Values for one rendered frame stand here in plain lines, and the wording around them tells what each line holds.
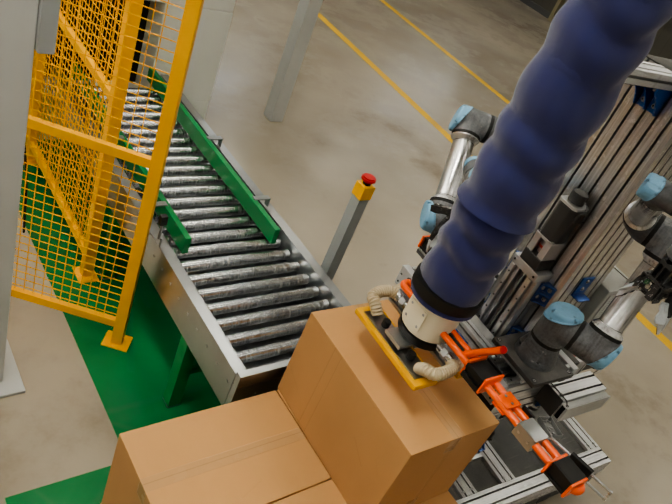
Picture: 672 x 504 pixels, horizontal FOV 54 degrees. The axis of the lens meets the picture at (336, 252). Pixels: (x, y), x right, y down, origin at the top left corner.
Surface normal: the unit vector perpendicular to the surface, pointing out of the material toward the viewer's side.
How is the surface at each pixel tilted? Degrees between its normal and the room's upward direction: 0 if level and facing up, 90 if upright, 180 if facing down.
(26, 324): 0
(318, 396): 90
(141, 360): 0
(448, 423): 0
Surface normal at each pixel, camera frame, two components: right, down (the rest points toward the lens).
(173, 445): 0.34, -0.76
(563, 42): -0.85, 0.25
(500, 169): -0.58, -0.01
